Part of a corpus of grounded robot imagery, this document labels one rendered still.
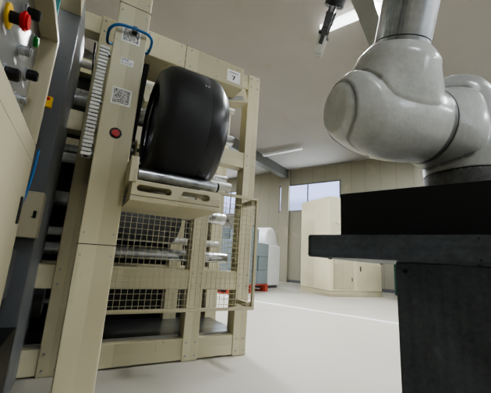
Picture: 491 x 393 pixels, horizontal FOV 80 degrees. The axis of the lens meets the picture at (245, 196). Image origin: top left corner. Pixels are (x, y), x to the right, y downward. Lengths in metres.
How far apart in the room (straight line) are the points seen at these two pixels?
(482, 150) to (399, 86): 0.22
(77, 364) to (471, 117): 1.30
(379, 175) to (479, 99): 8.33
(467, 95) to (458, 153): 0.11
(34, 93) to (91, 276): 0.63
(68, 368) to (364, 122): 1.16
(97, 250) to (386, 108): 1.03
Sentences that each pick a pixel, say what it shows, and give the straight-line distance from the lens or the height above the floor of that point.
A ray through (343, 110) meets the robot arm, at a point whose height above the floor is 0.87.
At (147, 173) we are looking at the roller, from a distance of 1.19.
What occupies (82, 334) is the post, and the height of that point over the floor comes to 0.31.
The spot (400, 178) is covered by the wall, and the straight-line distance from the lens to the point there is 8.93.
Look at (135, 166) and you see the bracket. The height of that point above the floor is 0.91.
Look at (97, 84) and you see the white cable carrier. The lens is 1.39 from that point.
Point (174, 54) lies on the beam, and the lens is 1.86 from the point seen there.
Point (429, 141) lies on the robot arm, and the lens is 0.65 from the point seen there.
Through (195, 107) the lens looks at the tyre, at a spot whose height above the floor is 1.16.
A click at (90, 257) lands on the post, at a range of 1.22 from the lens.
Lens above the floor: 0.60
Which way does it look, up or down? 12 degrees up
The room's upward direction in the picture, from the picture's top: 3 degrees clockwise
